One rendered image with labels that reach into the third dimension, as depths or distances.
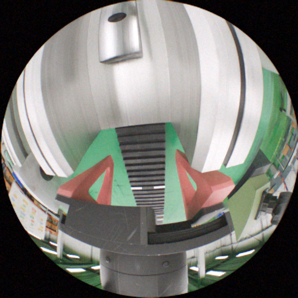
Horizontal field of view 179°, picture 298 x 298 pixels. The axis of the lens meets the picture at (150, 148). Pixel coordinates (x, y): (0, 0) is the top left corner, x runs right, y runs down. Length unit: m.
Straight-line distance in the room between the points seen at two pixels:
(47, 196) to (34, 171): 0.04
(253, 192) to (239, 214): 0.09
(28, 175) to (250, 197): 0.49
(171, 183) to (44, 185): 0.21
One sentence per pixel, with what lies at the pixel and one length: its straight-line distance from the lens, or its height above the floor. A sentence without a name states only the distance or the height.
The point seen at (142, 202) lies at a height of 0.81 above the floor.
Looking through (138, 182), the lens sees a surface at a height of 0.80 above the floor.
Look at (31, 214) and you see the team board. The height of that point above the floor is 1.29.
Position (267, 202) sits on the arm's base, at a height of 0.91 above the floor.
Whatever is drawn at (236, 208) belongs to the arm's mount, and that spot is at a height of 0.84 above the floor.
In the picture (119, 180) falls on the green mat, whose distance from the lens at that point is 0.19.
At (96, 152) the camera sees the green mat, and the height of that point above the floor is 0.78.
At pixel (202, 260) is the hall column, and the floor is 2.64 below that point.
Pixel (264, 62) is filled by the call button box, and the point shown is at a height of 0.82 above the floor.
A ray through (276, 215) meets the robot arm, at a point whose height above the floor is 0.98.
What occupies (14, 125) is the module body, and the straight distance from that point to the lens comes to 0.17.
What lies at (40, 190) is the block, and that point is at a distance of 0.17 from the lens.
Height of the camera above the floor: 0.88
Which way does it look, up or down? 53 degrees down
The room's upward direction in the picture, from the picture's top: 178 degrees clockwise
